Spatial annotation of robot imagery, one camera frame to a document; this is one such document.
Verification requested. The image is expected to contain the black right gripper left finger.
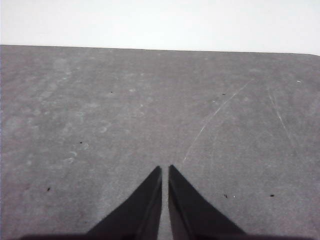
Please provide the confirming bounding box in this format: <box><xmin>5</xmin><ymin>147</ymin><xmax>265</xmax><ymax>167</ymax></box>
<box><xmin>86</xmin><ymin>165</ymin><xmax>163</xmax><ymax>237</ymax></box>

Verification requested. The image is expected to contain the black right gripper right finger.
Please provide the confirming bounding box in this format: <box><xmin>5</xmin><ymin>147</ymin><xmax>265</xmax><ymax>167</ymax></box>
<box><xmin>168</xmin><ymin>164</ymin><xmax>248</xmax><ymax>237</ymax></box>

